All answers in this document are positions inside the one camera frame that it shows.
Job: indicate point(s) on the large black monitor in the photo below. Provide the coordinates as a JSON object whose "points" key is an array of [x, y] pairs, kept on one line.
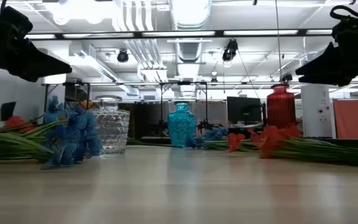
{"points": [[244, 110]]}

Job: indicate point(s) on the black partition panel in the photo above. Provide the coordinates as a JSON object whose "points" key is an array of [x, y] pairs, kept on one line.
{"points": [[148, 119]]}

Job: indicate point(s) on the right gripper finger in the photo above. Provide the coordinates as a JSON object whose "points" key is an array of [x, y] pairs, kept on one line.
{"points": [[331, 81], [325, 63]]}

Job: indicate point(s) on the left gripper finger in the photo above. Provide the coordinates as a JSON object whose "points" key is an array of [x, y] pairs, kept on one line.
{"points": [[39, 63], [31, 77]]}

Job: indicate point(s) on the white tower cabinet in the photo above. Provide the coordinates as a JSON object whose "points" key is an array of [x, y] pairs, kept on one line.
{"points": [[317, 109]]}

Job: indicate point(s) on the silver ceiling duct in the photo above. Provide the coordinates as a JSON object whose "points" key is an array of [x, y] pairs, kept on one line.
{"points": [[191, 12]]}

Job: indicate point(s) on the black ceiling camera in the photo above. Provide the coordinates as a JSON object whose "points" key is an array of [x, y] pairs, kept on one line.
{"points": [[230, 49], [122, 56]]}

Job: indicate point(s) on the blue artificial flower bunch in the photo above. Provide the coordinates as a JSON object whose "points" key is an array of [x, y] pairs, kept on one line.
{"points": [[211, 135], [70, 137]]}

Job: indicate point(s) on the small black monitor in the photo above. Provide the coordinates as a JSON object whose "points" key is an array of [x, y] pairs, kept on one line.
{"points": [[7, 110]]}

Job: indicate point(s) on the coral partition panel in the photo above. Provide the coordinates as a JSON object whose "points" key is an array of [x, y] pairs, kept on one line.
{"points": [[350, 119]]}

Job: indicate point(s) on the teal glass vase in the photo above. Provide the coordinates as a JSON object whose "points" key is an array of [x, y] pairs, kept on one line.
{"points": [[182, 127]]}

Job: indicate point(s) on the clear faceted glass vase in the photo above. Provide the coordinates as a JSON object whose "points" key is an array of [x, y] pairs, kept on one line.
{"points": [[113, 130]]}

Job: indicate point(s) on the black overhead frame bar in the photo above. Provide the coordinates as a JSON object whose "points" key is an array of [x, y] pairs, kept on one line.
{"points": [[219, 33]]}

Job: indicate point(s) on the red ribbed glass vase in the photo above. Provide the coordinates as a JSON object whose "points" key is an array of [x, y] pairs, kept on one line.
{"points": [[281, 105]]}

